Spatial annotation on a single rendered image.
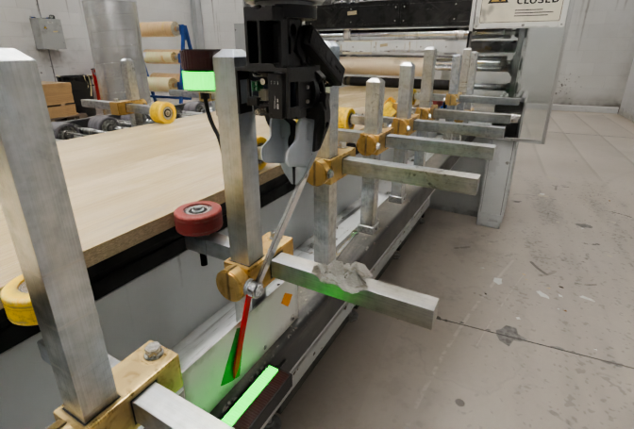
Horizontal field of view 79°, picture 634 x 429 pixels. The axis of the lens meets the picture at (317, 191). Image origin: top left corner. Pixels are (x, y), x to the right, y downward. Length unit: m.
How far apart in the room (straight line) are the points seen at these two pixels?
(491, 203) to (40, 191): 2.70
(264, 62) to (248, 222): 0.23
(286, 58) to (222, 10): 10.77
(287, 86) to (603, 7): 8.89
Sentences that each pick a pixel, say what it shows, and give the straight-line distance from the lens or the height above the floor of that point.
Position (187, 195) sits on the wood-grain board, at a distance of 0.78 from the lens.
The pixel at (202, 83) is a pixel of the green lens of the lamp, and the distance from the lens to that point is 0.52.
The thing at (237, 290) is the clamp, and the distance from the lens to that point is 0.57.
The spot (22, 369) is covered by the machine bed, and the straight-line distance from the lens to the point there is 0.69.
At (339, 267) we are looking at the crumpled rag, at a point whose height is 0.88.
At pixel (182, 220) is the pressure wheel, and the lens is 0.67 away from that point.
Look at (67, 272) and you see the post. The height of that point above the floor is 0.99.
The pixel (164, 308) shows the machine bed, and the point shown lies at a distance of 0.80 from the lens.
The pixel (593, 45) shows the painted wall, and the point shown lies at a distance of 9.17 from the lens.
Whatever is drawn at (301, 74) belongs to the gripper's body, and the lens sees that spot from 0.43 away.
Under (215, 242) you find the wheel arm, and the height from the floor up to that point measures 0.86.
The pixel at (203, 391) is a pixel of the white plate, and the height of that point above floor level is 0.75.
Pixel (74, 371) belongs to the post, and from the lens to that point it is 0.44.
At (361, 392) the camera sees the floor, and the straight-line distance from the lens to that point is 1.57.
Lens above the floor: 1.17
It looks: 21 degrees down
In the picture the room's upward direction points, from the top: straight up
